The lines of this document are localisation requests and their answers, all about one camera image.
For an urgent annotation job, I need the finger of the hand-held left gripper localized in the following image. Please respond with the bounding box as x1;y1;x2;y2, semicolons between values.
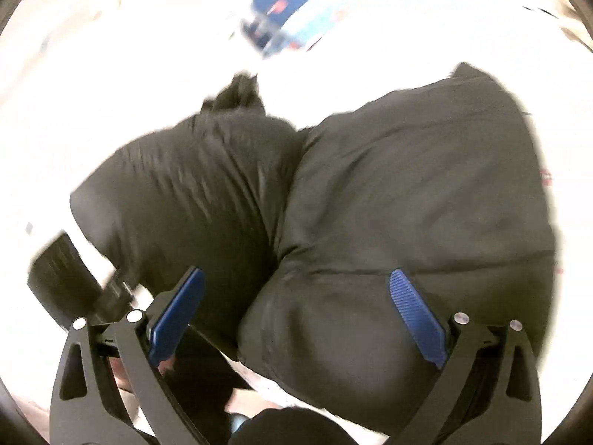
99;266;142;318

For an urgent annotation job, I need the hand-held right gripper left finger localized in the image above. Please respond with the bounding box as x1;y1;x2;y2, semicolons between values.
49;266;211;445

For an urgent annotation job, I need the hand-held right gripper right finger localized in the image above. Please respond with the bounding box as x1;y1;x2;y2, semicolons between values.
388;268;544;445

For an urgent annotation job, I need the black puffer jacket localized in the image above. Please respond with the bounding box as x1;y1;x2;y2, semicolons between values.
69;62;563;437

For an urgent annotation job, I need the white printed bed sheet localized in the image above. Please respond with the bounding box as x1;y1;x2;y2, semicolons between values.
0;0;593;445

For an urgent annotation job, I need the blue printed blanket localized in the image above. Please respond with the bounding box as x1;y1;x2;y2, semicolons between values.
241;0;335;59

